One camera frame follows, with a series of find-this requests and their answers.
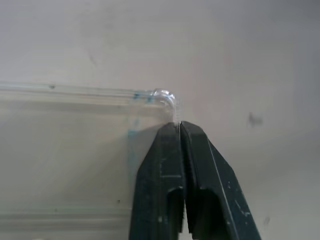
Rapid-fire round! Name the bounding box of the clear plastic container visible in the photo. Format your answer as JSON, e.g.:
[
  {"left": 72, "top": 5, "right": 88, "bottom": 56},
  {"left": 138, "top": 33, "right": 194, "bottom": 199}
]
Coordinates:
[{"left": 0, "top": 81, "right": 183, "bottom": 232}]

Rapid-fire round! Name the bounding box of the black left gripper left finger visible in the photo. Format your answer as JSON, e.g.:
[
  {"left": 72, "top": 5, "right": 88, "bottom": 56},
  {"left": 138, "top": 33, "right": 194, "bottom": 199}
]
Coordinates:
[{"left": 128, "top": 121, "right": 186, "bottom": 240}]

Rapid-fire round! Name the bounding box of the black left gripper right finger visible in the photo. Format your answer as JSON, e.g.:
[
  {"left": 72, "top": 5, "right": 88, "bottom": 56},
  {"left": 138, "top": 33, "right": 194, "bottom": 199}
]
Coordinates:
[{"left": 180, "top": 120, "right": 262, "bottom": 240}]

